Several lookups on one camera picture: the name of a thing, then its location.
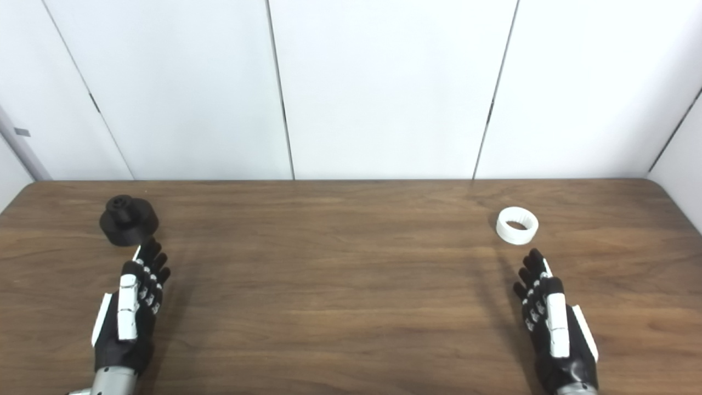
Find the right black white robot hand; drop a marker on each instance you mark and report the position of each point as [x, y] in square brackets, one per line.
[556, 323]

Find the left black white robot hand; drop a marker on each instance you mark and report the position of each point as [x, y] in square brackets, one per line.
[127, 307]

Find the round black plastic part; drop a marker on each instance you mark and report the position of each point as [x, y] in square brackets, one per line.
[129, 227]

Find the grey wall corner post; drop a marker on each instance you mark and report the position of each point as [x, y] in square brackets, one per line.
[24, 144]

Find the small grey post tag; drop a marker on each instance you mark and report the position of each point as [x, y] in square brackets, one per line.
[22, 132]

